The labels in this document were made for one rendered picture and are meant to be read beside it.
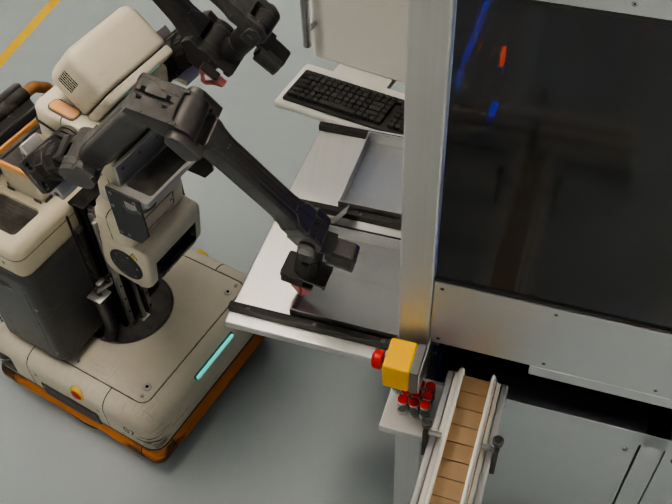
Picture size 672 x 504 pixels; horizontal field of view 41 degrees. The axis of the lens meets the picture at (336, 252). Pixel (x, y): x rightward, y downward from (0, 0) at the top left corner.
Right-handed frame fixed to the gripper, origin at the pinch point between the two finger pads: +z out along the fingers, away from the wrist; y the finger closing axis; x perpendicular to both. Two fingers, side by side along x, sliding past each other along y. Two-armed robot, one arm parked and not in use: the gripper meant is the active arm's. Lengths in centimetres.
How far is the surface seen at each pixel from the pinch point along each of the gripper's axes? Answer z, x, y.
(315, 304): 1.5, -0.9, 3.5
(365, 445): 87, 14, 25
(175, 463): 97, -9, -28
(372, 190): 1.2, 36.8, 5.2
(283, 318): 0.6, -7.8, -1.6
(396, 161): 0.7, 48.5, 8.1
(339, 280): 1.0, 7.2, 6.4
